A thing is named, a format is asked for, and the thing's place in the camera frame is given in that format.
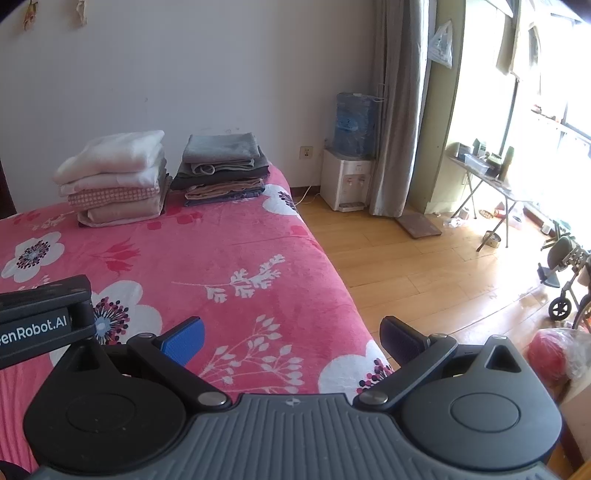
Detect wooden board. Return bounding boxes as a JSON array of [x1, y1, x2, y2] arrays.
[[396, 213, 442, 240]]

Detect beige folded cloth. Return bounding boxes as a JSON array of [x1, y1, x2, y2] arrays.
[[77, 196, 163, 228]]

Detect folding table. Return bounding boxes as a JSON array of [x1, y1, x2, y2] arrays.
[[445, 154, 533, 253]]

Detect white water dispenser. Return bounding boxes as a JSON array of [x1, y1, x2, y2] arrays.
[[320, 148, 376, 212]]

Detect white power cord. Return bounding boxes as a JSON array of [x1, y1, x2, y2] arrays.
[[293, 185, 324, 206]]

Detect grey curtain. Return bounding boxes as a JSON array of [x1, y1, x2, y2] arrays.
[[369, 0, 437, 217]]

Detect wheelchair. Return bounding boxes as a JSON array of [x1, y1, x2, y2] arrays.
[[537, 222, 591, 331]]

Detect white folded sweater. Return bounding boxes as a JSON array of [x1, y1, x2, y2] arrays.
[[53, 130, 165, 184]]

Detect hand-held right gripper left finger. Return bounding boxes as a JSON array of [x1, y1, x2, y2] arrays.
[[59, 316, 232, 409]]

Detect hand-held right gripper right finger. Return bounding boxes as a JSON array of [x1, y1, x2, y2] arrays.
[[353, 316, 533, 409]]

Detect pink floral blanket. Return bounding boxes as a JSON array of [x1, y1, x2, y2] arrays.
[[0, 162, 402, 474]]

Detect navy folded cloth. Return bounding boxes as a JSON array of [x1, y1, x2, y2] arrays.
[[185, 191, 262, 208]]

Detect hanging beige garment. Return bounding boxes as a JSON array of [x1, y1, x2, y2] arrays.
[[496, 0, 542, 96]]

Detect tan folded cloth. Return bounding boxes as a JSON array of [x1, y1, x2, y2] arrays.
[[185, 179, 267, 200]]

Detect red plastic bag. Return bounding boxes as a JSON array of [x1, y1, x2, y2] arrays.
[[526, 328, 591, 394]]

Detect dark grey folded clothes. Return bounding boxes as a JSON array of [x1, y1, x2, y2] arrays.
[[171, 147, 271, 191]]

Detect hanging plastic bag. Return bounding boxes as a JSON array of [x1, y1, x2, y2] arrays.
[[427, 20, 454, 70]]

